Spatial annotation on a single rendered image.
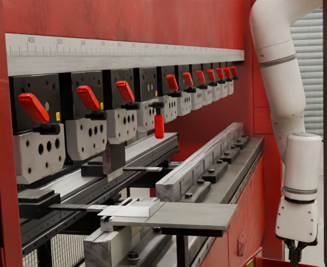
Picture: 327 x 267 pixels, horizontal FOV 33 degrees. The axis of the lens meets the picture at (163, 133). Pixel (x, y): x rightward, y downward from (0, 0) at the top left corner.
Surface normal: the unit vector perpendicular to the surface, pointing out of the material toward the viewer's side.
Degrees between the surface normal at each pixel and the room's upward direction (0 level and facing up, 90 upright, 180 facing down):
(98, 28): 90
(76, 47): 90
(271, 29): 92
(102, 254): 90
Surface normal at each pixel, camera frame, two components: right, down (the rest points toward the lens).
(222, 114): -0.27, 0.14
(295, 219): -0.49, 0.14
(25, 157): 0.96, 0.00
